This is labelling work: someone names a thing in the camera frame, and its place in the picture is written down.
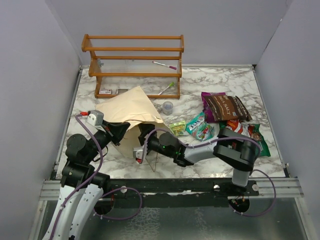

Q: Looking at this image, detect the green capped white marker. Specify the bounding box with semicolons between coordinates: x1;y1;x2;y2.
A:
158;82;175;96

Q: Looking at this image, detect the red Doritos bag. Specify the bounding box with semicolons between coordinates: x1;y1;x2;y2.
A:
218;119;252;137

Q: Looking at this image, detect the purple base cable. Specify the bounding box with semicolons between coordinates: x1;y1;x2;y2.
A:
91;186;143;221
232;169;277;217

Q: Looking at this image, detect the open small cardboard box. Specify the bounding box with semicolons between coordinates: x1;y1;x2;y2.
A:
115;88;129;95

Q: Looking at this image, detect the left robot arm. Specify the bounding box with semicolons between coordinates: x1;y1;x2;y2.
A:
43;118;130;240

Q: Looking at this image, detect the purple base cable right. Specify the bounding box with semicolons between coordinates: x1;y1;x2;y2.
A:
232;169;277;217

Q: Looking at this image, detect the purple snack bag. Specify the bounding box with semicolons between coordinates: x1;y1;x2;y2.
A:
201;92;225;124

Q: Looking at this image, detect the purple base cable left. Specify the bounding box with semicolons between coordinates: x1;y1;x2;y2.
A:
91;186;143;221

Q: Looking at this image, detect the small clear plastic cup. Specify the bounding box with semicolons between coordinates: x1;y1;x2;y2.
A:
162;101;174;116

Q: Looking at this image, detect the small lime green candy bag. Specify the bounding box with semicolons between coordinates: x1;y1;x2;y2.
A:
169;120;188;137

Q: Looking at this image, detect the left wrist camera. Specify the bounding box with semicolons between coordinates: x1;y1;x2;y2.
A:
80;110;104;131

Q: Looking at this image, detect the green snack bag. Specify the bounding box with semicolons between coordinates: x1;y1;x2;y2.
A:
247;124;271;157

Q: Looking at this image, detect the red white matchbox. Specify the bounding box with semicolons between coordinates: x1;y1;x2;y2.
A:
99;89;112;95

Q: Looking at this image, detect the wooden two-tier shelf rack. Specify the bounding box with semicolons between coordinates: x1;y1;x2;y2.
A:
81;34;185;99

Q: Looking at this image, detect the teal mint candy bag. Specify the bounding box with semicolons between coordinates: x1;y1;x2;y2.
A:
185;112;215;142

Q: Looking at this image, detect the beige paper bag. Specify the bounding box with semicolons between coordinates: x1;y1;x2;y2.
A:
95;86;168;163

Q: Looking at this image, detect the pink capped white marker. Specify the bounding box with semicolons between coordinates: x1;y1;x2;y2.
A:
152;61;177;70

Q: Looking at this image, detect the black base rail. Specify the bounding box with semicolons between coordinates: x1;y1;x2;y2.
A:
102;178;259;209

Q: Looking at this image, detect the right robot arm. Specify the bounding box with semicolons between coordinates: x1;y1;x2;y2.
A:
132;123;262;196

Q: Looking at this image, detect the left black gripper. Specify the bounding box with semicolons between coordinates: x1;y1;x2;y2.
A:
85;118;131;163

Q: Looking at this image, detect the brown sea salt chip bag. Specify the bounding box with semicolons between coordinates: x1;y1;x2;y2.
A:
204;94;252;122

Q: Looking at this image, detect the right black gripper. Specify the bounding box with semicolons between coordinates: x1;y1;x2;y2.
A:
138;123;175;159

